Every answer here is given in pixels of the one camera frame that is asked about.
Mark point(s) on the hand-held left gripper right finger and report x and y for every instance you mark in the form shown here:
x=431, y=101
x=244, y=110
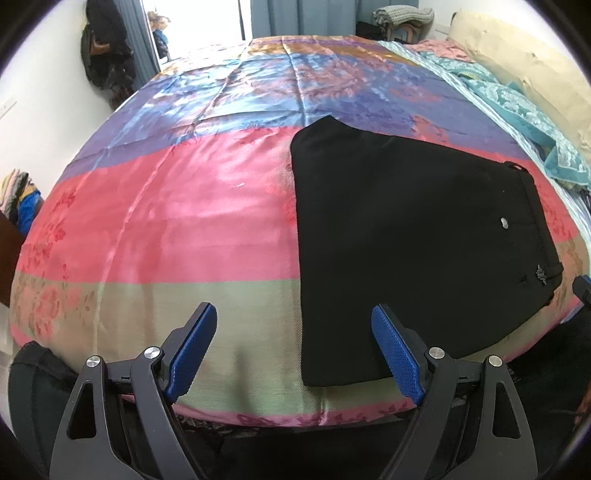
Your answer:
x=397, y=357

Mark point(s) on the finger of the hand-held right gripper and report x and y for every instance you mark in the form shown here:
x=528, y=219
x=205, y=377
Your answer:
x=584, y=290

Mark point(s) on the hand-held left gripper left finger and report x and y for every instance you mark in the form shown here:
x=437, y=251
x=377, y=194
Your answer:
x=191, y=357

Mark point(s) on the black pants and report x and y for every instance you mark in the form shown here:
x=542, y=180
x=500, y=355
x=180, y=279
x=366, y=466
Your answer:
x=392, y=230

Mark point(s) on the multicolour striped satin bedspread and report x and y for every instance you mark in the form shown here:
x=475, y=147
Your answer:
x=184, y=207

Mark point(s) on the black fabric bag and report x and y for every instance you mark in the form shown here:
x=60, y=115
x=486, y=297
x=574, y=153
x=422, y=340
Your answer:
x=32, y=392

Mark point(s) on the teal lace blanket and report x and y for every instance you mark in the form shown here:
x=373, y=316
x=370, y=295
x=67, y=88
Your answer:
x=508, y=101

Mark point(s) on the brown wooden furniture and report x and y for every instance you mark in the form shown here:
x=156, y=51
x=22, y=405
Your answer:
x=7, y=258

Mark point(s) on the stack of folded clothes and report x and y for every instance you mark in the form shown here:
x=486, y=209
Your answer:
x=18, y=194

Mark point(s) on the beige pillow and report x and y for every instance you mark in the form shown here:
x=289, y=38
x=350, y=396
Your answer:
x=521, y=60

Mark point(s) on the pink floral cloth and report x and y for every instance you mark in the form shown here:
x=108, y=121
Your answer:
x=443, y=48

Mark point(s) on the wooden chair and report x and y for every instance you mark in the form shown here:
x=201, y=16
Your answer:
x=406, y=32

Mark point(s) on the hanging dark clothes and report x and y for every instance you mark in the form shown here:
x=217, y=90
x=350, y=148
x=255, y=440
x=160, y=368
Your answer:
x=106, y=46

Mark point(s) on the folded grey blanket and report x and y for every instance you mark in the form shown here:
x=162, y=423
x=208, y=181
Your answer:
x=401, y=14

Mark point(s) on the blue curtain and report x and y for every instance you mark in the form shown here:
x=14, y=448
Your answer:
x=277, y=18

